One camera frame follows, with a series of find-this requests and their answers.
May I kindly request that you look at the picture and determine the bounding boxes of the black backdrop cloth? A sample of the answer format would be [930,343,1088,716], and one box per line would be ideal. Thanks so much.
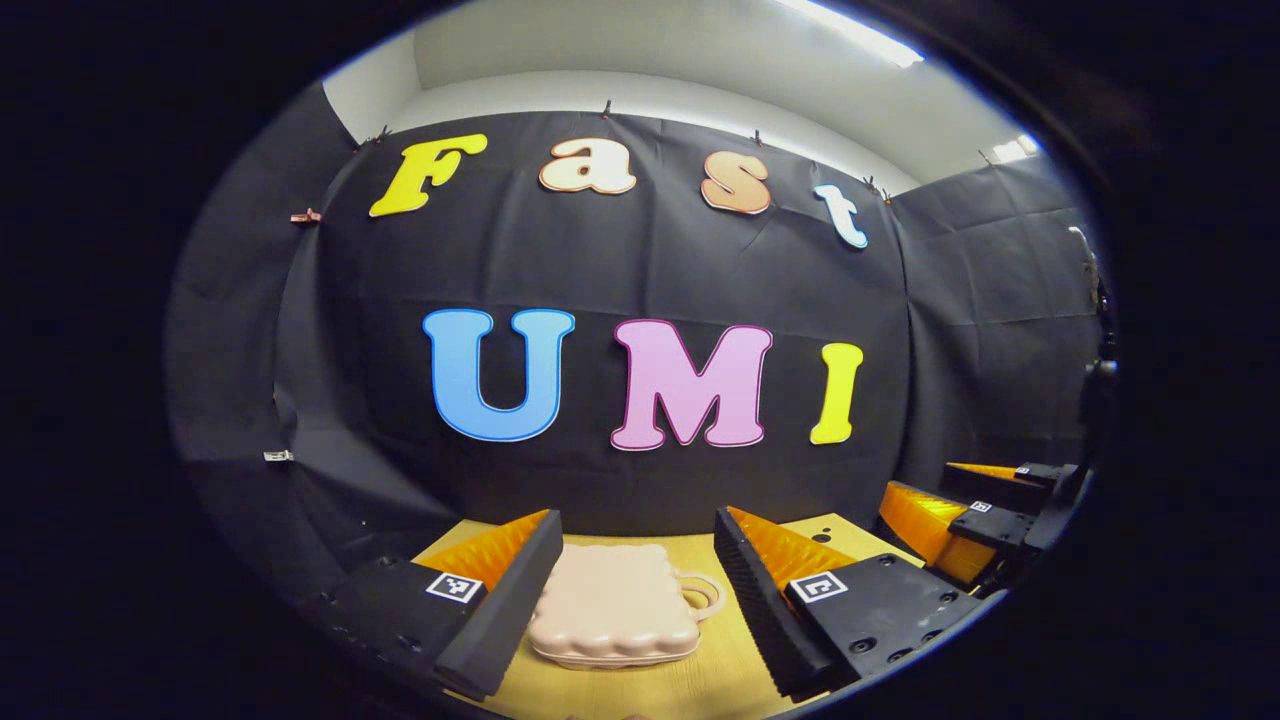
[165,80,1111,601]

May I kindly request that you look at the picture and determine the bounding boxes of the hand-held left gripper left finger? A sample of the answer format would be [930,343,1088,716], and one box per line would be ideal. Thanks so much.
[305,508,566,701]

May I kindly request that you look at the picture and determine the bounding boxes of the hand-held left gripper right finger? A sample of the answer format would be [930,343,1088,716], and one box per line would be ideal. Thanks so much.
[712,506,991,704]

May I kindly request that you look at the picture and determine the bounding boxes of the pink suitcase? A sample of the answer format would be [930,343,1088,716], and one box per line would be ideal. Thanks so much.
[527,543,726,669]

